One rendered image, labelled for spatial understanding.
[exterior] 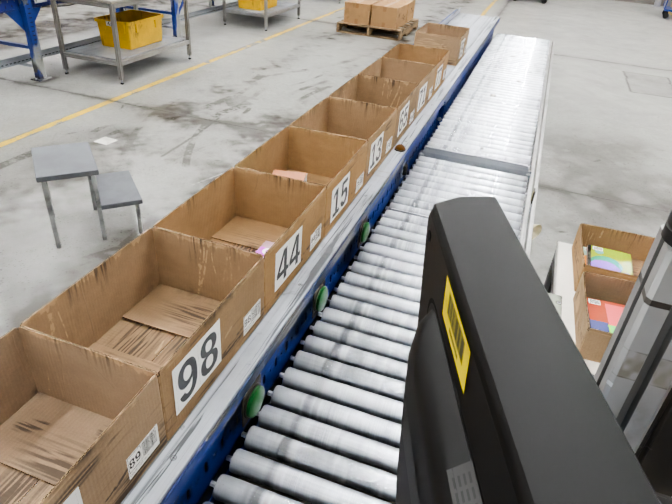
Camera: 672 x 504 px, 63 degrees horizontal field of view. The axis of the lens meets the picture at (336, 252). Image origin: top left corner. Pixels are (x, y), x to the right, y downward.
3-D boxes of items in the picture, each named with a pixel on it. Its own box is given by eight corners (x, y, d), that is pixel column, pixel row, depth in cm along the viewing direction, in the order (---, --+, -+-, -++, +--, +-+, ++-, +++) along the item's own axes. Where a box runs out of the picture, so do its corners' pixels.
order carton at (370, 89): (392, 149, 225) (398, 108, 216) (325, 135, 232) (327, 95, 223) (414, 120, 256) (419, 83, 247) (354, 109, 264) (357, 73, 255)
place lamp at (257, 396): (252, 426, 116) (251, 403, 113) (246, 424, 117) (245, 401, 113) (266, 402, 122) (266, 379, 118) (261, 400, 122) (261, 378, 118)
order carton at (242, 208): (264, 316, 130) (264, 256, 121) (158, 285, 138) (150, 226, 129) (324, 238, 162) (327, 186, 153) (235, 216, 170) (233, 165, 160)
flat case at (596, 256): (629, 257, 184) (631, 253, 183) (632, 288, 168) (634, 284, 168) (586, 247, 187) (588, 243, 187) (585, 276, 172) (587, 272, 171)
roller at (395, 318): (503, 363, 148) (507, 349, 146) (322, 312, 162) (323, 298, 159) (504, 351, 152) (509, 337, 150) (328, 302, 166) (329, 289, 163)
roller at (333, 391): (489, 458, 122) (494, 443, 120) (275, 388, 135) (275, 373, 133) (491, 441, 126) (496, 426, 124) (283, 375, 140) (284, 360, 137)
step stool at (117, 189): (147, 234, 324) (137, 164, 300) (53, 251, 303) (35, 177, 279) (133, 202, 355) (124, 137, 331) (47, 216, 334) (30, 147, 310)
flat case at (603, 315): (630, 310, 159) (632, 306, 158) (641, 353, 143) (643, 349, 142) (580, 299, 161) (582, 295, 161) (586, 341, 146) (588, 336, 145)
